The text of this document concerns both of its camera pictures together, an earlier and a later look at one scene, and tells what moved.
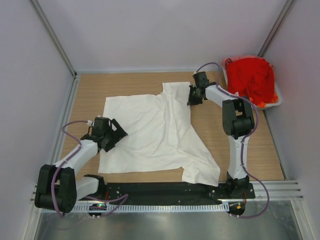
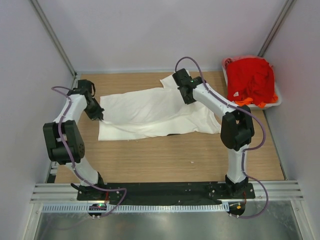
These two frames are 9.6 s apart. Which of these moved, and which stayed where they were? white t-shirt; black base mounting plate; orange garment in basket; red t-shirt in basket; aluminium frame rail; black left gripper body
Moved: black left gripper body; white t-shirt
Stayed: aluminium frame rail; red t-shirt in basket; black base mounting plate; orange garment in basket
